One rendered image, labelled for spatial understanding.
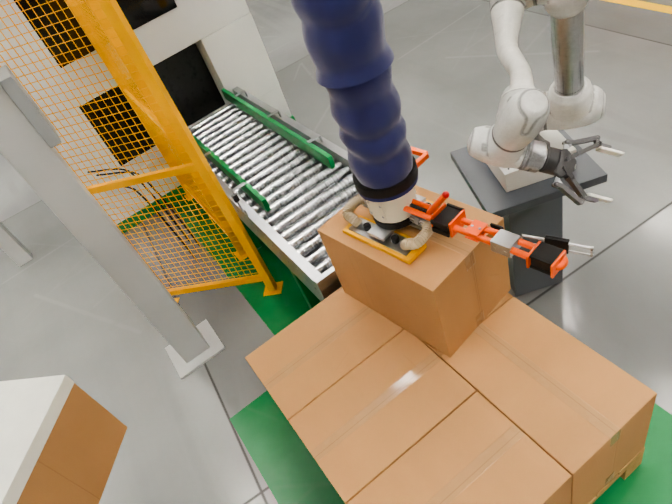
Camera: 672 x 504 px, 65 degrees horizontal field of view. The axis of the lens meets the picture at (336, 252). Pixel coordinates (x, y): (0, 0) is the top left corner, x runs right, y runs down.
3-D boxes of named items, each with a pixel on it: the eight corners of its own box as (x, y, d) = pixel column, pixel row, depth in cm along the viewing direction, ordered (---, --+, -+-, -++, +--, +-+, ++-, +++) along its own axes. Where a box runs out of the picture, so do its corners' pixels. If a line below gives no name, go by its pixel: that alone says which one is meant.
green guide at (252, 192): (167, 133, 408) (161, 123, 402) (179, 126, 410) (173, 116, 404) (256, 219, 295) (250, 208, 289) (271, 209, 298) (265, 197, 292)
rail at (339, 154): (241, 109, 432) (232, 89, 420) (247, 106, 434) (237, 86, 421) (427, 232, 270) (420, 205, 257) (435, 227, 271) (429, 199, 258)
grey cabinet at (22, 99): (43, 133, 228) (-7, 70, 208) (55, 127, 229) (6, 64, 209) (51, 149, 214) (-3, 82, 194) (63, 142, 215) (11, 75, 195)
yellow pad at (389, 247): (342, 233, 205) (339, 224, 202) (359, 217, 209) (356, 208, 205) (409, 265, 183) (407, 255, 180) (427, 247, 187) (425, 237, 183)
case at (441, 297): (344, 292, 239) (316, 229, 212) (401, 237, 253) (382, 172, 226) (450, 358, 200) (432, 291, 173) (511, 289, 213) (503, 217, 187)
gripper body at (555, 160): (540, 147, 153) (571, 155, 152) (533, 175, 152) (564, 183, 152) (550, 140, 145) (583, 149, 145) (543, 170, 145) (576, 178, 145)
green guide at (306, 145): (225, 99, 420) (220, 89, 414) (236, 92, 423) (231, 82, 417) (332, 169, 308) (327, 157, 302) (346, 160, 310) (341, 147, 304)
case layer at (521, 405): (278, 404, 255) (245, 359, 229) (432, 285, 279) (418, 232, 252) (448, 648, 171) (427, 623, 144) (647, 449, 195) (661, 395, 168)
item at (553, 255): (526, 267, 155) (525, 256, 151) (539, 251, 157) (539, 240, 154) (552, 278, 149) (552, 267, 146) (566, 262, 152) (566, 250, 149)
